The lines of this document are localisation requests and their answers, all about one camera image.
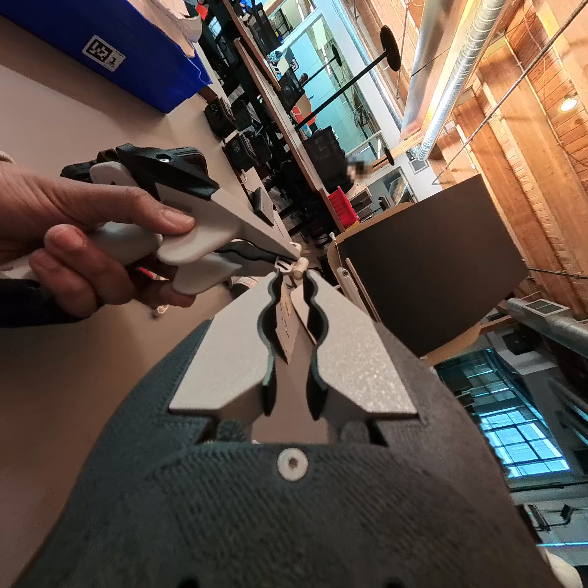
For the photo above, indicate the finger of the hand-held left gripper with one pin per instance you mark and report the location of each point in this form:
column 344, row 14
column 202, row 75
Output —
column 229, row 213
column 202, row 271

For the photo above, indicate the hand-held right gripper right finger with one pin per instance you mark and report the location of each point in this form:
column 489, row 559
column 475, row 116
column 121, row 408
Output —
column 358, row 367

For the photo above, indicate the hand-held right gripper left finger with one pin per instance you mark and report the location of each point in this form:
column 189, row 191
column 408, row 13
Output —
column 220, row 367

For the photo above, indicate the white lego connector piece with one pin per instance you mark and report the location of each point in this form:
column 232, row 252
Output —
column 294, row 266

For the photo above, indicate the person's left hand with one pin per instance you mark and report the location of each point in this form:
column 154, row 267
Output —
column 69, row 202

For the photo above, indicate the small black box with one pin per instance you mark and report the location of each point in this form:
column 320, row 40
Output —
column 262, row 204

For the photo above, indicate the long wooden desk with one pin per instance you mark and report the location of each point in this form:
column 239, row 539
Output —
column 294, row 128

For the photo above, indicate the red plastic bin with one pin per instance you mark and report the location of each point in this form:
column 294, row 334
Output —
column 342, row 206

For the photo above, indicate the blue storage box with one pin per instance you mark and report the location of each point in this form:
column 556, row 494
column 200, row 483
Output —
column 138, row 55

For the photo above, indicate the black divider panel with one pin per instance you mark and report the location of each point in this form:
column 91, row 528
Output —
column 432, row 266

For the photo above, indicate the black round standing table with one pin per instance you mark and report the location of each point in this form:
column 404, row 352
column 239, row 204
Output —
column 349, row 82

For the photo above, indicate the grey rectangular air duct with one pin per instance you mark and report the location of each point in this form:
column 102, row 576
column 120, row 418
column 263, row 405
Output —
column 551, row 317

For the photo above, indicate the silver spiral ventilation duct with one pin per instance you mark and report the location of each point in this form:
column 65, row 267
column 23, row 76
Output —
column 459, row 78

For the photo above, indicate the round wall lamp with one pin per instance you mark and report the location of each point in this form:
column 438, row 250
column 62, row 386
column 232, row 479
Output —
column 568, row 103

